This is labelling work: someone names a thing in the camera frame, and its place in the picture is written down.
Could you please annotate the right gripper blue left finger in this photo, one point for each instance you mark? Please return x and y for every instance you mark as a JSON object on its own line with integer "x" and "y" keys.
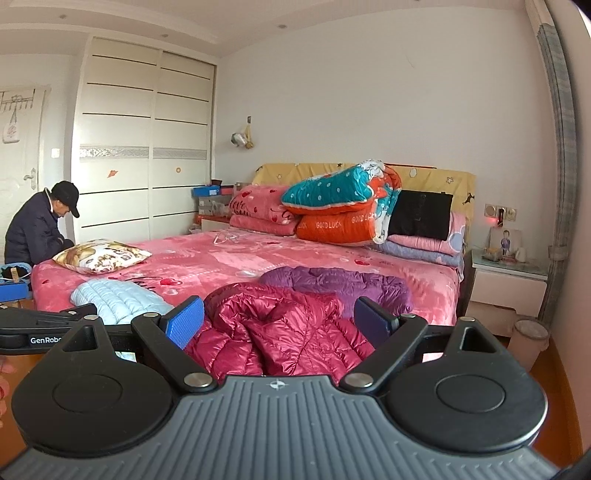
{"x": 184, "y": 319}

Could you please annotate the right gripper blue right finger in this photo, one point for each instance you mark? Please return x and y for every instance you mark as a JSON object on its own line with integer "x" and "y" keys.
{"x": 395, "y": 340}

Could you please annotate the magenta down jacket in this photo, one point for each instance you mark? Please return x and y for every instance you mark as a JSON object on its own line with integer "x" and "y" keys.
{"x": 253, "y": 329}

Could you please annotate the light blue down jacket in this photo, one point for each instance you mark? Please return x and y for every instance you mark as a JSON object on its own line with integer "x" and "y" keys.
{"x": 118, "y": 302}

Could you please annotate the pink bed blanket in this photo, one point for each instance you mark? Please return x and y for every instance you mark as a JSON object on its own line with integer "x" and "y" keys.
{"x": 196, "y": 264}

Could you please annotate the purple down jacket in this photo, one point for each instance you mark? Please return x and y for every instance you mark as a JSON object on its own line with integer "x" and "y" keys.
{"x": 390, "y": 292}

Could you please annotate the floral gold pillow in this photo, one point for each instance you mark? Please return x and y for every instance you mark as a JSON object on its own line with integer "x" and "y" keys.
{"x": 99, "y": 257}

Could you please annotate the pink lavender folded blankets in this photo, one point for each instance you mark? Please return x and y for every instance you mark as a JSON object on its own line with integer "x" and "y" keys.
{"x": 448, "y": 252}

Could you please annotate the person in dark jacket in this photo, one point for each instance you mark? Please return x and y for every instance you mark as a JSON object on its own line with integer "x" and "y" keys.
{"x": 33, "y": 235}

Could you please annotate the white nightstand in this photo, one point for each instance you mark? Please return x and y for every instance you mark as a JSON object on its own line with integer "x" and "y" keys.
{"x": 501, "y": 293}

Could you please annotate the black folded garment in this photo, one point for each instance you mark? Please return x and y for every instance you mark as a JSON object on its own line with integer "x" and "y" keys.
{"x": 422, "y": 214}

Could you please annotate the teal orange folded quilt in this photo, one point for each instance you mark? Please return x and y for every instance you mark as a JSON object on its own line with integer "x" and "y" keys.
{"x": 353, "y": 206}

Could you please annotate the clear plastic storage box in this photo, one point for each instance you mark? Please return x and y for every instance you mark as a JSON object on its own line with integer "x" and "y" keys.
{"x": 216, "y": 205}

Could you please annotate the framed photo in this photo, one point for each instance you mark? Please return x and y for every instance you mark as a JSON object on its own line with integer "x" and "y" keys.
{"x": 505, "y": 241}

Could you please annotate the blue storage box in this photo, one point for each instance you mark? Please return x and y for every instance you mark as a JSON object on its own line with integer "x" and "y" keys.
{"x": 205, "y": 191}

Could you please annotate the pink heart folded blanket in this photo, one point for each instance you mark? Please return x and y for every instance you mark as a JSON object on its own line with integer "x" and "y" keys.
{"x": 259, "y": 208}

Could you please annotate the yellow covered headboard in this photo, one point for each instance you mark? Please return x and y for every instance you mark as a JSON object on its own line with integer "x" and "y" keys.
{"x": 461, "y": 185}

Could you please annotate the grey plaid curtain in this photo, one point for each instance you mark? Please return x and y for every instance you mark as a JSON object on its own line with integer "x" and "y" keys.
{"x": 566, "y": 166}

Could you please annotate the white sliding wardrobe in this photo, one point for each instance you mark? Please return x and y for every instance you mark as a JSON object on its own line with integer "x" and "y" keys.
{"x": 141, "y": 140}

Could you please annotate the white door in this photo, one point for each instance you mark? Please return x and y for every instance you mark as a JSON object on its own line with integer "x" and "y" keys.
{"x": 20, "y": 128}

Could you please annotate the wall socket with charger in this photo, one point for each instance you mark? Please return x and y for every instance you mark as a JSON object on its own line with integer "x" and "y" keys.
{"x": 499, "y": 215}

